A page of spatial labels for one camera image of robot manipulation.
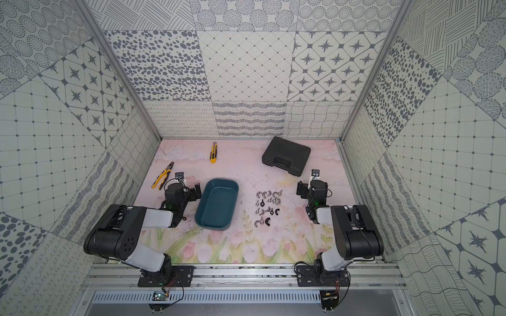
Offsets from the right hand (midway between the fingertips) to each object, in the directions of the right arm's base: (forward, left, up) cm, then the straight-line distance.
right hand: (311, 184), depth 96 cm
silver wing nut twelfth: (-12, +21, -3) cm, 25 cm away
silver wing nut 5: (-3, +16, -4) cm, 17 cm away
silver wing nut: (-4, +27, -3) cm, 27 cm away
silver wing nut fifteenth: (-17, +25, -4) cm, 31 cm away
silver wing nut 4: (-3, +19, -4) cm, 20 cm away
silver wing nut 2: (-5, +24, -3) cm, 25 cm away
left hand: (-1, +61, +3) cm, 61 cm away
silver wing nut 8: (-13, +27, -4) cm, 30 cm away
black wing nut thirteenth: (-13, +20, -3) cm, 24 cm away
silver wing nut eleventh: (-13, +24, -4) cm, 28 cm away
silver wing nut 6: (-6, +21, -4) cm, 22 cm away
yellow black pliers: (+4, +78, -2) cm, 78 cm away
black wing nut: (-17, +23, -4) cm, 29 cm away
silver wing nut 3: (-3, +21, -4) cm, 22 cm away
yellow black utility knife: (+22, +53, -1) cm, 58 cm away
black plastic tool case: (+19, +11, +1) cm, 22 cm away
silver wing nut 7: (-7, +16, -4) cm, 18 cm away
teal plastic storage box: (-9, +47, -4) cm, 48 cm away
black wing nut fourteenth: (-13, +18, -4) cm, 22 cm away
